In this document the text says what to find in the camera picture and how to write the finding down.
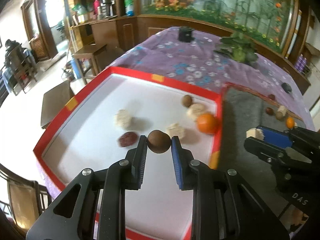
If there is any red white tray box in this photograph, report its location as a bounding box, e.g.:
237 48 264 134
34 67 222 239

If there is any beige yam chunk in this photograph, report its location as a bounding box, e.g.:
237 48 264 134
246 128 264 140
277 105 287 116

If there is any red jujube on tablecloth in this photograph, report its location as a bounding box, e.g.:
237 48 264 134
268 94 275 100

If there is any green blue water bottle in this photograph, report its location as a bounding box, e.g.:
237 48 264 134
124 0 134 16

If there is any wooden chair near camera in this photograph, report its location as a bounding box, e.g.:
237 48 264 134
1 165 52 239

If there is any green leafy vegetable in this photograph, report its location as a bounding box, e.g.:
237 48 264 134
214 32 258 64

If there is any dark wooden stool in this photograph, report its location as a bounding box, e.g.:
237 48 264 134
40 80 74 129

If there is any red jujube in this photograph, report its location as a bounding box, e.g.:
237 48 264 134
265 107 274 115
268 94 275 100

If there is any grey felt mat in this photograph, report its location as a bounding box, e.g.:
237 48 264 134
217 88 311 216

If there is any brown round longan fruit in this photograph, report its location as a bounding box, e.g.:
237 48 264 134
147 130 171 154

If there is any brown kiwi-like fruit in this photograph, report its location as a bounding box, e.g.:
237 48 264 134
275 112 284 121

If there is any brown longan in tray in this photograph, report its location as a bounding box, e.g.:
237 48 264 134
181 94 193 108

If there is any small tan yam piece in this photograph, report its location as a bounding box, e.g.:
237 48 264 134
115 109 132 129

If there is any pinkish yam chunk tray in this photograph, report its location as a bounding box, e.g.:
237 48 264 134
187 103 207 121

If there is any pinkish yam chunk lower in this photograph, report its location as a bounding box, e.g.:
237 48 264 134
166 123 186 140

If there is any large orange mandarin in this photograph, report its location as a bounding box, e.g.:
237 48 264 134
196 113 218 134

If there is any dark red jujube date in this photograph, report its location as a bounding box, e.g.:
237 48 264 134
118 131 138 147

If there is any black car key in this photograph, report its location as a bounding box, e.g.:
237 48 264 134
281 82 292 94

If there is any black thermos jug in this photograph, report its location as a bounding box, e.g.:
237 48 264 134
100 0 113 17

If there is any black cylindrical container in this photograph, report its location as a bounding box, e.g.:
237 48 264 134
178 26 194 43

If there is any purple floral tablecloth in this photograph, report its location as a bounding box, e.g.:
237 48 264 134
34 27 314 189

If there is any small orange mandarin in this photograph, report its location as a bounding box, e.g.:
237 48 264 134
286 116 296 129

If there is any wooden side table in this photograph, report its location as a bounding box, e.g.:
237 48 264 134
72 44 107 85

